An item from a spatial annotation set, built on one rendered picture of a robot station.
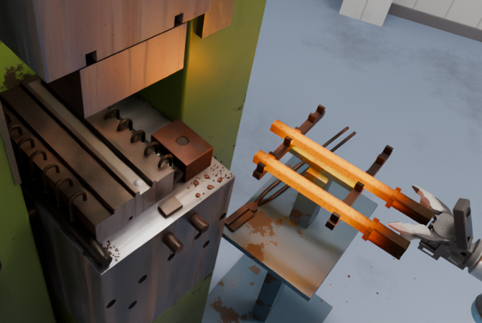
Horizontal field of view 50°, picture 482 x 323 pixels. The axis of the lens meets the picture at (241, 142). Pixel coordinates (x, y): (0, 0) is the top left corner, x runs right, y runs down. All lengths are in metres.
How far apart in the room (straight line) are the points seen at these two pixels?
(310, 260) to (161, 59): 0.78
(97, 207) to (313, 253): 0.64
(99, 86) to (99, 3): 0.14
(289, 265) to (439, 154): 1.64
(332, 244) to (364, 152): 1.27
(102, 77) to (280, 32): 2.59
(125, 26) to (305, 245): 0.89
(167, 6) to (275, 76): 2.20
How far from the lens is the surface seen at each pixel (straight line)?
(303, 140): 1.31
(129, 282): 1.17
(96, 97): 0.79
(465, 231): 1.25
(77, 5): 0.68
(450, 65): 3.56
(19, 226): 1.14
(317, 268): 1.42
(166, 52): 0.84
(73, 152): 1.13
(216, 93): 1.32
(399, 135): 2.88
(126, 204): 1.05
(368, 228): 1.18
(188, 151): 1.15
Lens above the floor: 1.84
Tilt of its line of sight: 47 degrees down
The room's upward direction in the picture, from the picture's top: 13 degrees clockwise
